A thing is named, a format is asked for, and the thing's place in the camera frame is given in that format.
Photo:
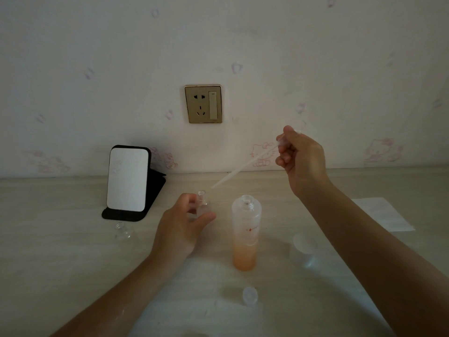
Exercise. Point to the white paper sheet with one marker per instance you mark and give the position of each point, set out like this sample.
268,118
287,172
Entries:
384,213

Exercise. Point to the person's left hand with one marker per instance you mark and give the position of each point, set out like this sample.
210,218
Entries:
175,231

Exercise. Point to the tall frosted bottle orange liquid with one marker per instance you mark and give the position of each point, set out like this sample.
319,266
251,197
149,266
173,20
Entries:
246,235

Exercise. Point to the black folding stand mirror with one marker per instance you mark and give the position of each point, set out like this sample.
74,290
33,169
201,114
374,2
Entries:
129,180

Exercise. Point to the large frosted bottle cap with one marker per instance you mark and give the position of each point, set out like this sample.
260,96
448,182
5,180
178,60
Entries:
303,249

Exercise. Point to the clear plastic pipette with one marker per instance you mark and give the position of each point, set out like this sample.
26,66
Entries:
245,164

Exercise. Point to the person's left forearm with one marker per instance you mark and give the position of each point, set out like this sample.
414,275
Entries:
122,298

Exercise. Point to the person's left thumb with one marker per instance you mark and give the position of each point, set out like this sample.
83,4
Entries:
205,221

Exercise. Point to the person's right thumb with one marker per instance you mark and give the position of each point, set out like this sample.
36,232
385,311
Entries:
289,131

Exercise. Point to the person's right hand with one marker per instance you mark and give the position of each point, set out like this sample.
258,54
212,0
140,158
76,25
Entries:
307,161

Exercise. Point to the small clear plastic cap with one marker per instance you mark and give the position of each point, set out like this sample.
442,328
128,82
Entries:
249,295

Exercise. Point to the person's right forearm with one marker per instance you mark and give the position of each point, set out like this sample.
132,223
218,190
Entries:
371,256

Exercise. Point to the gold wall socket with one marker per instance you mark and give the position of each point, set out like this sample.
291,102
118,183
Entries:
203,104

